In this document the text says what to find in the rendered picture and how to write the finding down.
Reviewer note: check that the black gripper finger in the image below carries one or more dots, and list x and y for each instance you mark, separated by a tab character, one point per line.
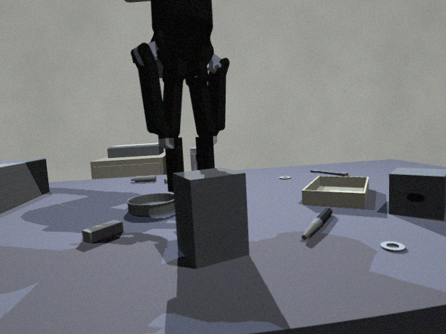
208	97
163	116

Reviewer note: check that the grey tapered pin with dark head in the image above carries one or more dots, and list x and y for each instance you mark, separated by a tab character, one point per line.
317	222

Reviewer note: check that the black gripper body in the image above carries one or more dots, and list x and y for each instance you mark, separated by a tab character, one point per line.
174	21

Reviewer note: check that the grey flat washer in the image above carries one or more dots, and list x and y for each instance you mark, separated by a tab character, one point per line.
384	245

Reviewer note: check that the grey stepped cylinder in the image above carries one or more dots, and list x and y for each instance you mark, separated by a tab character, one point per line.
144	178

